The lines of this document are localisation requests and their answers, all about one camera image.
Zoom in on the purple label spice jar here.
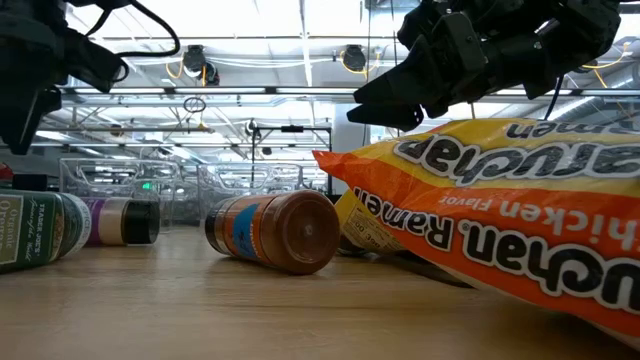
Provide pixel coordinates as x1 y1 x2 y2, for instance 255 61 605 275
79 196 162 247

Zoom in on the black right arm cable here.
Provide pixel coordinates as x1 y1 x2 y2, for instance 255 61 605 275
543 74 566 121

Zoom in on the orange label spice jar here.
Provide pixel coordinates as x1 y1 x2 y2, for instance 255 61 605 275
203 189 342 276

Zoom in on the clear plastic bin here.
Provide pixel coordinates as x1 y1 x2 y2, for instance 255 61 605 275
58 157 182 229
196 162 305 221

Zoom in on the black background rig frame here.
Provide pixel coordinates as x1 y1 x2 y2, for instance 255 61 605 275
249 124 334 196

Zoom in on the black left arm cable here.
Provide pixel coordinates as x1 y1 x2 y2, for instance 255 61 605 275
84 0 181 59

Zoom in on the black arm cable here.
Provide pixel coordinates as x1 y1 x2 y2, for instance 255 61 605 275
84 0 181 59
543 74 566 121

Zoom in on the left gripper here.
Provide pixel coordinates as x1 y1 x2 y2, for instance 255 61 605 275
0 0 129 156

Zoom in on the green oregano spice jar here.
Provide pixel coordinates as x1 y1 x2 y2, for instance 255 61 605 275
0 188 93 275

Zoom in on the orange chicken ramen pack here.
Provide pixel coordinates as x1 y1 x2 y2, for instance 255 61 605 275
312 117 640 351

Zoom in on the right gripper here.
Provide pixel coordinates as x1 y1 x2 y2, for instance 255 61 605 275
346 0 541 133

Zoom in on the black ceiling cable reel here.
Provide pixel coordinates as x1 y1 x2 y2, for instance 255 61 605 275
181 43 221 87
342 43 370 74

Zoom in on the yellow ramen noodle pack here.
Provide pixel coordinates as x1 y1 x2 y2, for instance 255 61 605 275
333 188 407 256

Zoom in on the black hanging ring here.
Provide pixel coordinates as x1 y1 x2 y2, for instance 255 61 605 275
182 96 208 115

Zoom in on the black aluminium table frame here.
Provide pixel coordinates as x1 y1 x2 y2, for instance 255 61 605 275
12 173 49 193

